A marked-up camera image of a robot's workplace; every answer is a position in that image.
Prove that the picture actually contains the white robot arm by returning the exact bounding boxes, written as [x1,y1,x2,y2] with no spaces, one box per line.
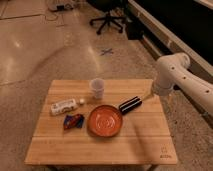
[152,53,213,115]

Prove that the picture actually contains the black striped rectangular box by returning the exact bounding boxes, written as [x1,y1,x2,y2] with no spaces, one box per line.
[118,96,142,115]

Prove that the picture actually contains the orange round plate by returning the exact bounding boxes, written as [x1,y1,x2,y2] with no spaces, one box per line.
[87,105,123,137]

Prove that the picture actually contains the wooden table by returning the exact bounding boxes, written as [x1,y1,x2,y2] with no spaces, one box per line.
[25,79,177,166]

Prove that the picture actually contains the blue red snack packet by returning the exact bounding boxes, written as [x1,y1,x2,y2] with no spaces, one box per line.
[63,114,84,130]

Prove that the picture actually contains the white tube with cap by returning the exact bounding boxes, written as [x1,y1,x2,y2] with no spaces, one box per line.
[50,98,85,116]

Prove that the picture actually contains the black box under bench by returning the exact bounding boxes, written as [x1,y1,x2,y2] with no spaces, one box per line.
[125,22,144,40]

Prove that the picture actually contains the black office chair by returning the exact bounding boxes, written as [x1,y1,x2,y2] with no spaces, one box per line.
[86,0,125,35]

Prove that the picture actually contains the cables on floor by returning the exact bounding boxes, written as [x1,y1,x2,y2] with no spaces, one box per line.
[45,0,83,14]

